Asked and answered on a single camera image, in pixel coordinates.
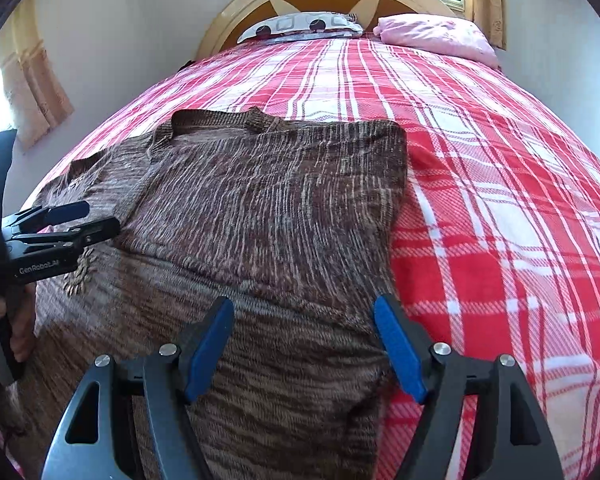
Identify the person's left hand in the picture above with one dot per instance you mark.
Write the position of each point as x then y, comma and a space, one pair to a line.
24, 330

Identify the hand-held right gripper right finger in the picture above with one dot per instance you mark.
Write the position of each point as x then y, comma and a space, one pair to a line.
400, 350

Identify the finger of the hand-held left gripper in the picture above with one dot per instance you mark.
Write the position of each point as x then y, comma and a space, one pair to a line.
67, 211
97, 230

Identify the small black object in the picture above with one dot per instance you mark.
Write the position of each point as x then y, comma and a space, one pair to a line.
186, 65

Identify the grey patterned pillow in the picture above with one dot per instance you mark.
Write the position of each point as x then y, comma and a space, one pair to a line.
300, 22

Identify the red plaid blanket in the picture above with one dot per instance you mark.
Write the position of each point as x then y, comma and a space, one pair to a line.
480, 210

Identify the beige curtain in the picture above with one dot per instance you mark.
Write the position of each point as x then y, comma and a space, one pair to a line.
485, 0
35, 90

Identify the brown knit sweater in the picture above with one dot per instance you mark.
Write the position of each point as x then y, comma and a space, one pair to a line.
260, 210

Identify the pink pillow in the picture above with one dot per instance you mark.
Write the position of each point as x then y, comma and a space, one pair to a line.
430, 35

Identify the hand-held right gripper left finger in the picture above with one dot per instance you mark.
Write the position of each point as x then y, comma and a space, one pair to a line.
210, 345

